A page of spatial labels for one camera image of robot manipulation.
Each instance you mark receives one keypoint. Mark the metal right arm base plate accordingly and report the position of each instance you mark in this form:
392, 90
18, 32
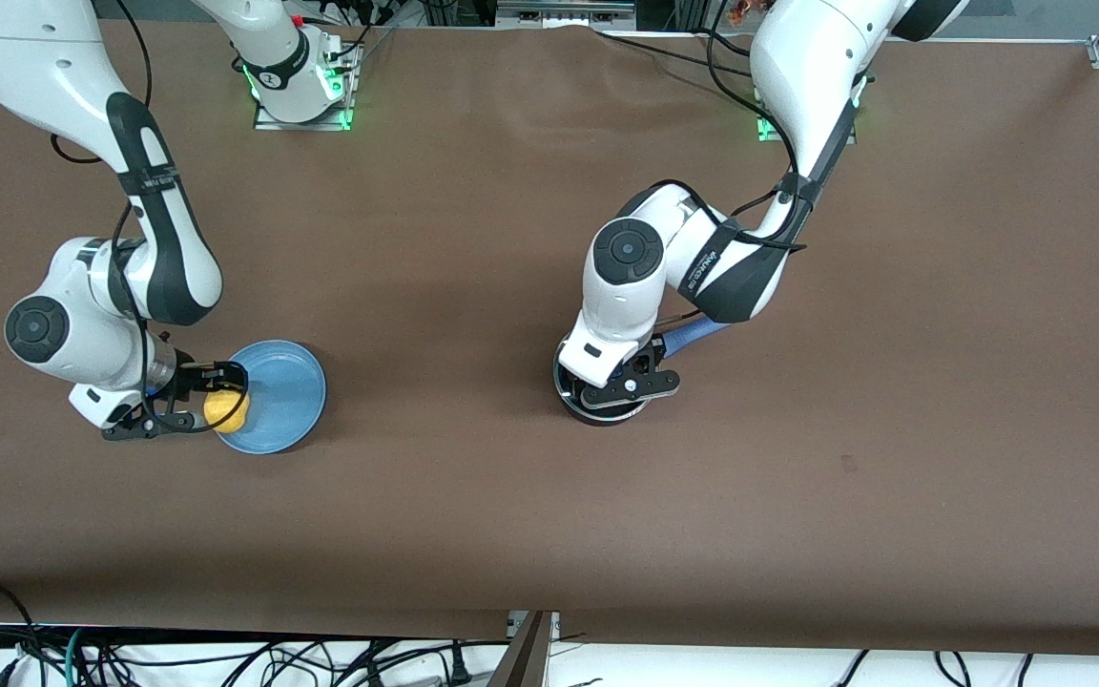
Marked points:
268, 121

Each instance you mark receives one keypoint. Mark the small orange object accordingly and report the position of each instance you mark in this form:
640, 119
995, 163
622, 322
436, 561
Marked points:
738, 11

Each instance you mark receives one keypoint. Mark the brown table cover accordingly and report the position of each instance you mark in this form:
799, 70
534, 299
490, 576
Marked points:
511, 239

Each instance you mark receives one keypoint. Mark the yellow potato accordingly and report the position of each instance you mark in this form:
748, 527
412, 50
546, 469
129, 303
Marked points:
228, 410

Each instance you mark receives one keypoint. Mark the glass lid blue knob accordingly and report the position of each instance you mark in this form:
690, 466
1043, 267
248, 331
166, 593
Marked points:
569, 389

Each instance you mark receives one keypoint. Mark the black power plug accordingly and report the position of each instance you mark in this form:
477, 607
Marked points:
459, 668

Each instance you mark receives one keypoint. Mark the blue plate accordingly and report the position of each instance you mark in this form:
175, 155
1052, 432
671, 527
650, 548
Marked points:
287, 396

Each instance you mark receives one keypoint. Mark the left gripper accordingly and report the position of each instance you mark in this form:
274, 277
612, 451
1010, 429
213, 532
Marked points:
642, 364

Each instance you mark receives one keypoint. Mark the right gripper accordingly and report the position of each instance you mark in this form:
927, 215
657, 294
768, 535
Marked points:
191, 375

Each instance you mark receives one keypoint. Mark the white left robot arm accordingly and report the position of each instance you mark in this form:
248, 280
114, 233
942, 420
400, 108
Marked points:
817, 57

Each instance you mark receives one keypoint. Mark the aluminium frame rail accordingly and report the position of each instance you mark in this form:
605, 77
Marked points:
564, 11

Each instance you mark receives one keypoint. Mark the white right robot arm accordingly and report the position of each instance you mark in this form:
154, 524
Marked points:
44, 57

